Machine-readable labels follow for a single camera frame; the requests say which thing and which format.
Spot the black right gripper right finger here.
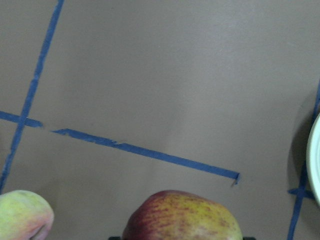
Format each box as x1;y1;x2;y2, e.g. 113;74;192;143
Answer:
242;236;254;240

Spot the light green plate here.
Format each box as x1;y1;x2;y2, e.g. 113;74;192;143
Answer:
306;114;320;205

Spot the green pink peach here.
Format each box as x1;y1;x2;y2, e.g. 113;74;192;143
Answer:
0;190;55;240

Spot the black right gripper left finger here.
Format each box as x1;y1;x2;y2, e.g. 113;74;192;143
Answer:
108;236;122;240

